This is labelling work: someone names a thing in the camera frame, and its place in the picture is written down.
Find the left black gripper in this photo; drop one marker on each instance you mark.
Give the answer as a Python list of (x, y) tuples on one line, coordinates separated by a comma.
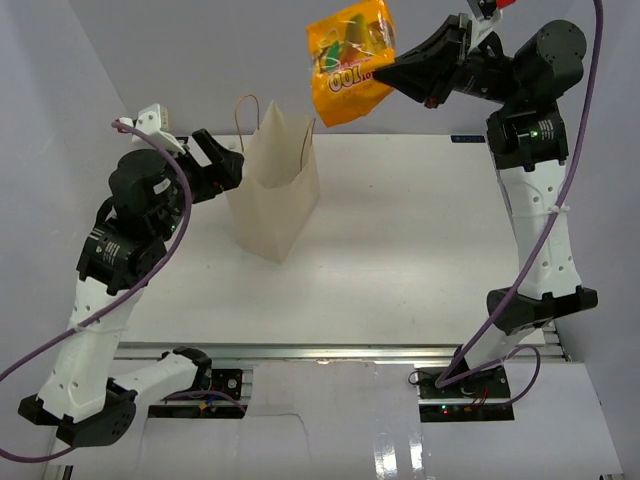
[(223, 173)]

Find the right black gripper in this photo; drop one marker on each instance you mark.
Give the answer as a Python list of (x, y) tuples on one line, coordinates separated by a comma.
[(425, 71)]

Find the orange snack pack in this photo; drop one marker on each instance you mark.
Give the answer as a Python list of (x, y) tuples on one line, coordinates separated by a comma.
[(346, 48)]

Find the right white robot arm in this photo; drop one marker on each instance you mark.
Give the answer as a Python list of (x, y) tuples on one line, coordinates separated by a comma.
[(534, 164)]

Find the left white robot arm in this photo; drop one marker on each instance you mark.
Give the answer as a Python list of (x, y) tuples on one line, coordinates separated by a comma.
[(136, 229)]

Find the beige paper bag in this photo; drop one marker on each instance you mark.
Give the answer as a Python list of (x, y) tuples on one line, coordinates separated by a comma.
[(280, 185)]

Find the right blue table label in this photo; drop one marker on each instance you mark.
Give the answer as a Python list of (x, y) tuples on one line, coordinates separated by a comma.
[(467, 139)]

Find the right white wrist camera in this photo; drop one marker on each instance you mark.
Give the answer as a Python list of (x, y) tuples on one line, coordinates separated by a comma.
[(486, 15)]

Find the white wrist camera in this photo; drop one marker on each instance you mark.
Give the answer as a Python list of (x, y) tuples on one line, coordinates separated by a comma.
[(153, 121), (486, 15)]

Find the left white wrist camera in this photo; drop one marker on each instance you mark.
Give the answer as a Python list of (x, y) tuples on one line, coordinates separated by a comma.
[(153, 121)]

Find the aluminium front rail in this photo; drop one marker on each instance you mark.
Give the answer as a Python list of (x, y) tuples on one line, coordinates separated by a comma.
[(219, 352)]

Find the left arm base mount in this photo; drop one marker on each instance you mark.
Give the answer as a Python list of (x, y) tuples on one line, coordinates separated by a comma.
[(226, 396)]

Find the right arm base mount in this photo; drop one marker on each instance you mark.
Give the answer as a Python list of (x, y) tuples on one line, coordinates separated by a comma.
[(479, 398)]

